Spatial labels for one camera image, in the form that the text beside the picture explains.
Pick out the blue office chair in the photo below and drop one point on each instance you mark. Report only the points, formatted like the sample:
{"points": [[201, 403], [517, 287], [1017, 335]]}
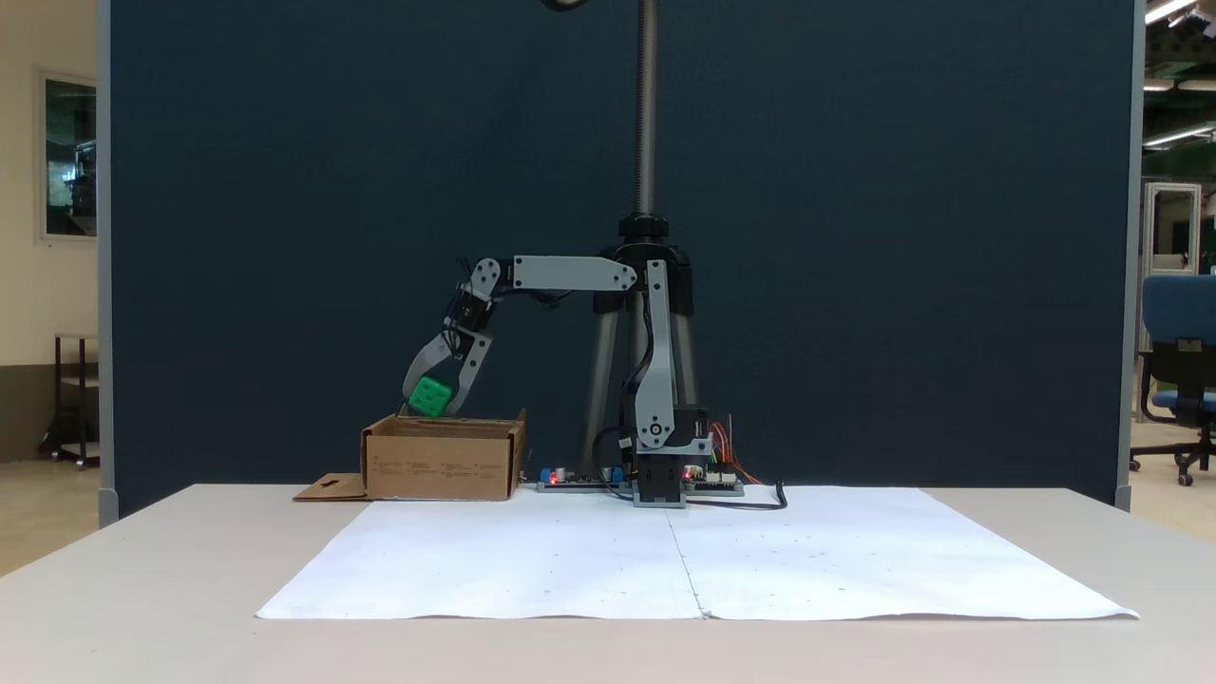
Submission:
{"points": [[1183, 313]]}

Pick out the ceiling tube light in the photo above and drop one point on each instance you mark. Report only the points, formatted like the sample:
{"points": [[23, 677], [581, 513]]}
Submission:
{"points": [[1178, 135], [1167, 9]]}

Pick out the black metal cart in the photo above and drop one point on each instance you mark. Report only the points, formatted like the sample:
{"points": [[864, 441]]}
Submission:
{"points": [[59, 399]]}

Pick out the dark blue partition wall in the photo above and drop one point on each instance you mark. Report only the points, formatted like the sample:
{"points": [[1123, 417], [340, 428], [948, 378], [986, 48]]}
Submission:
{"points": [[285, 237]]}

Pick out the black camera tripod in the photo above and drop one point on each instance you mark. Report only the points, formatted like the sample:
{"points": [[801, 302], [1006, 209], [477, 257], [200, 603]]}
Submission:
{"points": [[647, 114]]}

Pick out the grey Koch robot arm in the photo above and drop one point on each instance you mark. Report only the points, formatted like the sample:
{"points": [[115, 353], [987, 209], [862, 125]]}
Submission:
{"points": [[570, 274]]}

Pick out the grey metal door frame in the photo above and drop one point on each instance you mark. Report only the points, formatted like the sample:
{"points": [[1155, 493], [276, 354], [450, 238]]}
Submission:
{"points": [[1149, 228]]}

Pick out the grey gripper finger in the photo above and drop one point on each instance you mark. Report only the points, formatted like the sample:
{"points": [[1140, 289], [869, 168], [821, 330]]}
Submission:
{"points": [[425, 363], [472, 375]]}

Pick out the framed wall window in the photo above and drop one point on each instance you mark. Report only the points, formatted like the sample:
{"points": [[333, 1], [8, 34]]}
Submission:
{"points": [[71, 152]]}

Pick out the circuit board with blue capacitors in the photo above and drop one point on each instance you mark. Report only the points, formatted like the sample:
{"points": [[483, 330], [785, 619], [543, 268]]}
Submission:
{"points": [[575, 483]]}

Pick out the green die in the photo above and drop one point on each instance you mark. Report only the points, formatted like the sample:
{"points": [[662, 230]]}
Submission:
{"points": [[429, 396]]}

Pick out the white paper sheet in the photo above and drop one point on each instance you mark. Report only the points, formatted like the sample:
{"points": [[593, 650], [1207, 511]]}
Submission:
{"points": [[494, 565], [855, 560]]}

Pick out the brown cardboard box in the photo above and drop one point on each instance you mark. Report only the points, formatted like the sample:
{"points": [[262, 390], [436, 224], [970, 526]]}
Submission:
{"points": [[437, 465]]}

